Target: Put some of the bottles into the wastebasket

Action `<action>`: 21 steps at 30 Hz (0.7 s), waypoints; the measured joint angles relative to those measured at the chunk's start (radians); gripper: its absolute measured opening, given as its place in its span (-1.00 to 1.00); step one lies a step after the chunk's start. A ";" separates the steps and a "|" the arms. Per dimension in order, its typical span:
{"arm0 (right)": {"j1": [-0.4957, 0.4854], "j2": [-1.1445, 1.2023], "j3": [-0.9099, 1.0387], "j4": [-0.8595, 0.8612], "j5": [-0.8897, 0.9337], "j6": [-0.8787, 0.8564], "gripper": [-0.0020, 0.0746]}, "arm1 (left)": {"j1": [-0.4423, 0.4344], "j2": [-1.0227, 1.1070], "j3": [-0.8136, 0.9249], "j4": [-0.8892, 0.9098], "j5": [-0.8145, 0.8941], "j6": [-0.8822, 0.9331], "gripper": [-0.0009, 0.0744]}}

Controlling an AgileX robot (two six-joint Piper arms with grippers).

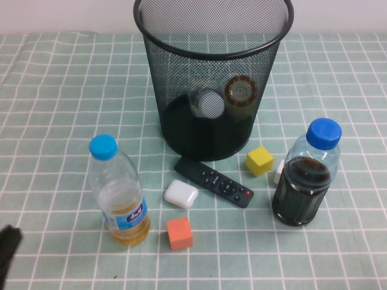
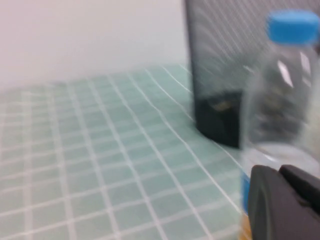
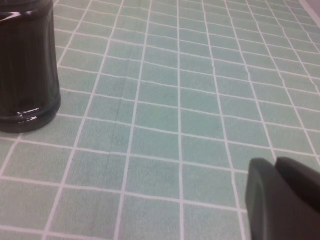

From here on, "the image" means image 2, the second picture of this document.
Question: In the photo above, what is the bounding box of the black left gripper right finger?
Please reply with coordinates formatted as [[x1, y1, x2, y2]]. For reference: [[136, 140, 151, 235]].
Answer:
[[279, 163, 320, 215]]

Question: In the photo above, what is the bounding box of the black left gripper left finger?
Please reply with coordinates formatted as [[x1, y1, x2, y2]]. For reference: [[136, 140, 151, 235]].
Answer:
[[246, 164, 320, 240]]

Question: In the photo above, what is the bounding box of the yellow liquid bottle light-blue cap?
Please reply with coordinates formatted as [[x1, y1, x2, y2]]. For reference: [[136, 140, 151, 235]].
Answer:
[[238, 9, 320, 240]]

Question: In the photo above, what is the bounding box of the black mesh wastebasket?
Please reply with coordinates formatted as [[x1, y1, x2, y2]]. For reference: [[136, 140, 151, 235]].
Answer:
[[184, 0, 320, 150]]

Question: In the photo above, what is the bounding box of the green checkered tablecloth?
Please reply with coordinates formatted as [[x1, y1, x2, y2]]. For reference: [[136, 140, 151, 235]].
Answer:
[[0, 63, 251, 240]]

